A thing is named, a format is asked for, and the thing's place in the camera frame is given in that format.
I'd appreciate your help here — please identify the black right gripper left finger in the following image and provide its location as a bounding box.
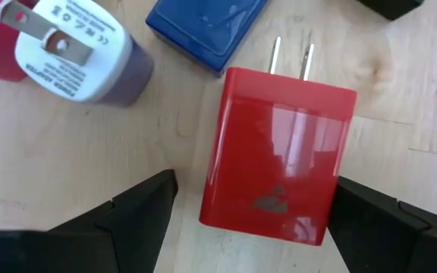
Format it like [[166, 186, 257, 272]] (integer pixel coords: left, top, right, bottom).
[[0, 169, 178, 273]]

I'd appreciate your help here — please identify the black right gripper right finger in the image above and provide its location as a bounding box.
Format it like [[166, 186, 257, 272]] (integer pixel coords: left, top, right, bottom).
[[327, 176, 437, 273]]

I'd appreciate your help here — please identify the red wall charger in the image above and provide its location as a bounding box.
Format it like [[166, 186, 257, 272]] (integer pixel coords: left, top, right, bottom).
[[198, 36, 358, 246]]

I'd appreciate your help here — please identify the white wall charger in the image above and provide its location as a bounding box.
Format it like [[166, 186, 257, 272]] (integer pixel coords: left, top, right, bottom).
[[0, 0, 155, 108]]

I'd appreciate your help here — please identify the navy blue rectangular case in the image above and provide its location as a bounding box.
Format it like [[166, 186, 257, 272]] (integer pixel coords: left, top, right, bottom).
[[145, 0, 271, 77]]

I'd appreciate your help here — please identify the dark grey rectangular case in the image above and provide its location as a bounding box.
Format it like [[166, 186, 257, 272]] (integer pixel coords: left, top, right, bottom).
[[357, 0, 426, 22]]

